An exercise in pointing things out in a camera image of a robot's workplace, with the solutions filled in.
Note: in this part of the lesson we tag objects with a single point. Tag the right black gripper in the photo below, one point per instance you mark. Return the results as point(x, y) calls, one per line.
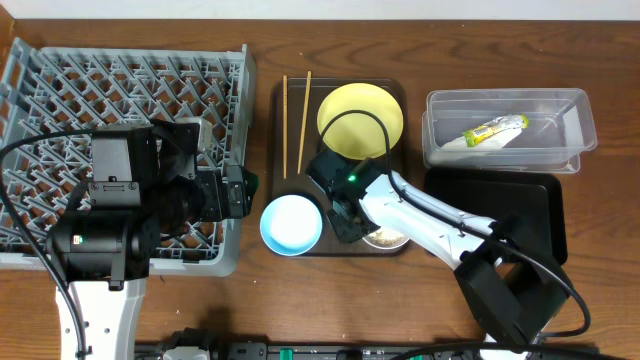
point(345, 234)

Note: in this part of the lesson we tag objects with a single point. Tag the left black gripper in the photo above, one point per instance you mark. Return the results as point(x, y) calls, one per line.
point(236, 192)

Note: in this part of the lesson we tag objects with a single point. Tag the white bowl with food scraps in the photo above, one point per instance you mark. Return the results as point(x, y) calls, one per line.
point(385, 239)

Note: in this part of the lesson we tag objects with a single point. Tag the wooden chopstick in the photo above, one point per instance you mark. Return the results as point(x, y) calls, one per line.
point(285, 125)
point(304, 120)

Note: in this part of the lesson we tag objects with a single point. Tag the white napkin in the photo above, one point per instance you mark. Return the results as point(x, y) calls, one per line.
point(458, 149)

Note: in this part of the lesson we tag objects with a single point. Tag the green snack wrapper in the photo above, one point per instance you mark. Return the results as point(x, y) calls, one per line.
point(499, 131)

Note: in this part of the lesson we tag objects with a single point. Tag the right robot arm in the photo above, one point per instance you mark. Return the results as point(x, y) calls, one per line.
point(509, 277)

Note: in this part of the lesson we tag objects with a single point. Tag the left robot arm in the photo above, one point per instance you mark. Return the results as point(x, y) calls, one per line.
point(145, 187)

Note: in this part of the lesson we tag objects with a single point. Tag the clear plastic waste bin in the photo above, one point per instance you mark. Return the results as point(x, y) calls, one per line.
point(561, 127)

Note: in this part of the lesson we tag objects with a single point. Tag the black waste tray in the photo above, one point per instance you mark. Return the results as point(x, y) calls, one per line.
point(534, 198)

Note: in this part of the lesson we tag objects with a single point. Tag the grey plastic dishwasher rack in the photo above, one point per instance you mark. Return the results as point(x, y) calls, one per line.
point(53, 99)

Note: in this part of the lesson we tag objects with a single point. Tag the light blue bowl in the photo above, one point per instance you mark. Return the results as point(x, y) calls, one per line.
point(291, 225)

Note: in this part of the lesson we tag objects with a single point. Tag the yellow round plate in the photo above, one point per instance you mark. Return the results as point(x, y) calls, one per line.
point(358, 136)

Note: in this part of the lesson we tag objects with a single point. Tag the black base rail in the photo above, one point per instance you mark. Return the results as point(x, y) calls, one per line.
point(199, 344)

